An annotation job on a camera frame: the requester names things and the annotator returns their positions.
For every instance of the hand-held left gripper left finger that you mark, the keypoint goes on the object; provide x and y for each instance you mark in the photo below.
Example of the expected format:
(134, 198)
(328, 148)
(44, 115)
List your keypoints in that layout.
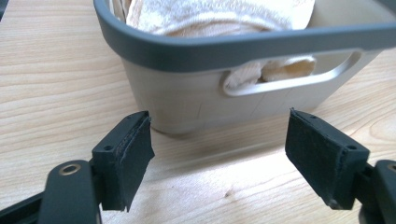
(123, 161)

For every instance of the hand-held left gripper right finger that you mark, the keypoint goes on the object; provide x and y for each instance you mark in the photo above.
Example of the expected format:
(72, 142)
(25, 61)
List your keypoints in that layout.
(323, 155)

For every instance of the white basket with grey rim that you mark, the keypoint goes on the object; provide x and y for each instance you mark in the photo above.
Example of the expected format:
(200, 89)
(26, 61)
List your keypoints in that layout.
(186, 93)

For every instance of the white towel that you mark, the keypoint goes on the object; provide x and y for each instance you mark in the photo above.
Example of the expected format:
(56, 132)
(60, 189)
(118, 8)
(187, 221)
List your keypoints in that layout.
(218, 15)

